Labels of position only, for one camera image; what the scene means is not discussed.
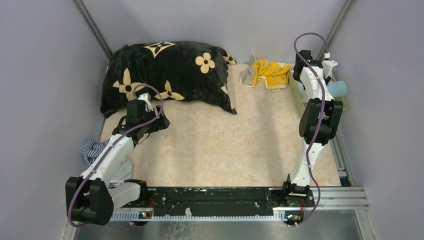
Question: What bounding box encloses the yellow grey towel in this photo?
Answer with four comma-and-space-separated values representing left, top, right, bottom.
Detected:
239, 54, 291, 92

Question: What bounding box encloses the light blue towel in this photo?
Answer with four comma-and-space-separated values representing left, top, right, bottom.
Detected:
327, 80, 347, 98

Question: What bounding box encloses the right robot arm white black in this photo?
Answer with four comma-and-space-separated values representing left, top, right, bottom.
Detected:
281, 50, 344, 206

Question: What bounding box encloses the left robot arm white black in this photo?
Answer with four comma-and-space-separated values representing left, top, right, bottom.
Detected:
65, 98, 170, 228

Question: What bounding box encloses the green plastic basket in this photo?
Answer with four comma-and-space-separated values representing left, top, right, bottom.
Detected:
287, 63, 349, 117

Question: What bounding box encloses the blue white striped towel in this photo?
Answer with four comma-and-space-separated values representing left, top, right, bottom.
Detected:
80, 138, 134, 189

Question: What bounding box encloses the black pillow with tan flowers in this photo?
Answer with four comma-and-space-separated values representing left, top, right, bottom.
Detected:
100, 41, 237, 118

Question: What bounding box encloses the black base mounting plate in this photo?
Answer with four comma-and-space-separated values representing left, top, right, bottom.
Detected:
124, 186, 315, 217

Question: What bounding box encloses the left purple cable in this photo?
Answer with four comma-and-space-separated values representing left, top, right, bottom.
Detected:
67, 83, 165, 231

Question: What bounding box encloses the aluminium frame rail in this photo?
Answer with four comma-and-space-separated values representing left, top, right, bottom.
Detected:
316, 186, 369, 211

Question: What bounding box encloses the white toothed cable strip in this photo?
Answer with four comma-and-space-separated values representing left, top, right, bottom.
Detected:
109, 208, 288, 222

